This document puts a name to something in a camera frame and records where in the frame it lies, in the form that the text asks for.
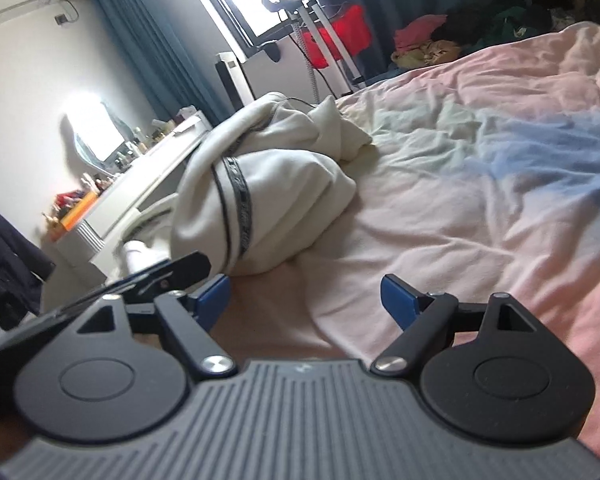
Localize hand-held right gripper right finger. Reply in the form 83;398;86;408
372;274;538;376

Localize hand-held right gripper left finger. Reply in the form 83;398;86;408
75;274;237;379

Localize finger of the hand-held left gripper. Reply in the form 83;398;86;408
100;252;213;306

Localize white zip jacket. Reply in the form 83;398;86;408
170;92;374;277

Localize small white cloth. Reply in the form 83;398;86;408
122;240;172;274

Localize white dressing table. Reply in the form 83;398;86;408
42;115;217;282

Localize orange box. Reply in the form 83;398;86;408
47;194;99;242

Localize row of cosmetic bottles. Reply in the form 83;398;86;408
42;120;182;232

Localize pastel bed blanket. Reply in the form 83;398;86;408
220;20;600;456

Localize lit vanity mirror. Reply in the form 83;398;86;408
62;91;134;174

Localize dark cloth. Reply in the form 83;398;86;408
0;197;57;332

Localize white tower appliance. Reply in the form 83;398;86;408
215;51;257;112

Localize black steamer head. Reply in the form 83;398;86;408
256;39;282;63

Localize yellow cloth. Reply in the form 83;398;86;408
391;40;464;69

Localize pink cloth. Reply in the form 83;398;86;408
394;14;449;52

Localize garment steamer stand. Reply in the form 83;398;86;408
261;0;367;94

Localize red bag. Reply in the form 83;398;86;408
302;4;374;69

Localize black cloth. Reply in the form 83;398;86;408
432;5;512;44

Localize green cloth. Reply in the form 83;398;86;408
480;6;554;42

